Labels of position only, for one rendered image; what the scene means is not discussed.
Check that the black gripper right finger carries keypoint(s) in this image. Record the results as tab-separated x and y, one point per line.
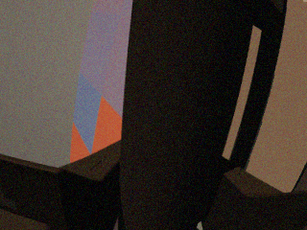
240	201

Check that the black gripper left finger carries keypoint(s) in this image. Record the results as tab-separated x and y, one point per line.
82	195

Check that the dark grey mat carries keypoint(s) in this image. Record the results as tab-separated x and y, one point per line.
301	185

